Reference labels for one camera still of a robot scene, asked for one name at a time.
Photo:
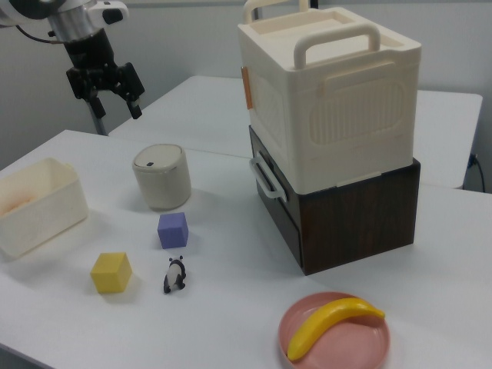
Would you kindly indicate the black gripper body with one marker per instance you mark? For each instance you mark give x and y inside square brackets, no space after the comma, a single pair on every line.
[90,61]

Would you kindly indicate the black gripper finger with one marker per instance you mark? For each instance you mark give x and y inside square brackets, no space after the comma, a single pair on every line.
[131,86]
[97,105]

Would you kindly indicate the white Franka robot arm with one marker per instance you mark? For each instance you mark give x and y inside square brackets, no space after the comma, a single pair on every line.
[23,11]

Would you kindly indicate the cream open plastic bin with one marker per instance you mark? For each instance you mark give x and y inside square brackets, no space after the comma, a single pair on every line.
[42,227]

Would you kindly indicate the dark wood drawer cabinet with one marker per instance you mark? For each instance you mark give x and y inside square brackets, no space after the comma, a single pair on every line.
[357,227]

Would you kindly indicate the metal pole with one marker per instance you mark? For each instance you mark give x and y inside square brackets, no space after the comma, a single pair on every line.
[100,125]

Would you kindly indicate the cream trash can with lid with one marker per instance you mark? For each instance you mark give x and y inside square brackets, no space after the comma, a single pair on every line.
[161,184]

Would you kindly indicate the purple cube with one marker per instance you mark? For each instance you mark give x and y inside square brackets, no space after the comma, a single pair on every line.
[173,232]

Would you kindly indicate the yellow cube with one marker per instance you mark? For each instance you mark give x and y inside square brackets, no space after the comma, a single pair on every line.
[109,274]

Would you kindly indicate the panda figurine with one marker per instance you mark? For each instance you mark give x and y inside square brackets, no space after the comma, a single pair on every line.
[174,274]

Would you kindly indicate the yellow toy banana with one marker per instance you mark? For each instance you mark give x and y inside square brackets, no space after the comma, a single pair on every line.
[326,321]

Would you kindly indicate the pink plate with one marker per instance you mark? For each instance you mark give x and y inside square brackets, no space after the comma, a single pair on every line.
[346,346]

